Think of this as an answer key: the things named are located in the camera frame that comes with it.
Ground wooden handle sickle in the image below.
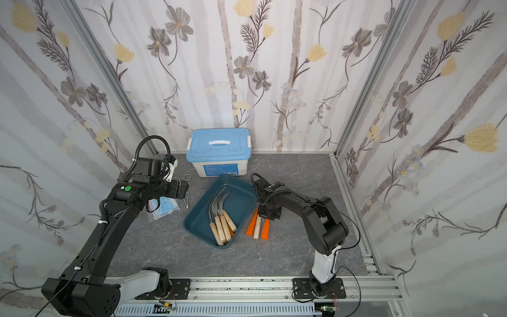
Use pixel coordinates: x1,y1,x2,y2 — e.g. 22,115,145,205
218,209,231,244
253,215,262,240
210,192,226,246
208,197,224,246
219,191,237,232

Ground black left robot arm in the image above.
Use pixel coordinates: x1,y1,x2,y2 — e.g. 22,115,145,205
42,136,188,316

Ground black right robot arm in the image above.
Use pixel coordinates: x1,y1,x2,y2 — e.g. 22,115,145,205
250,173,349,297

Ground bagged blue face masks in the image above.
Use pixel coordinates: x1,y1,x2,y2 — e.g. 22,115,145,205
148,197,180,220

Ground teal plastic tray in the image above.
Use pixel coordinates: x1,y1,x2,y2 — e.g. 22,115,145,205
184,174,257,250

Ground white box with blue lid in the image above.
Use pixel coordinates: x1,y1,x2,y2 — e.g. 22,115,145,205
186,128,252,178

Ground metal wire tongs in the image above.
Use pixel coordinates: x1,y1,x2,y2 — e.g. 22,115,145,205
180,174,191,209

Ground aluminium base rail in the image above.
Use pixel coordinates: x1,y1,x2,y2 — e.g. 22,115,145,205
112,276,410,316

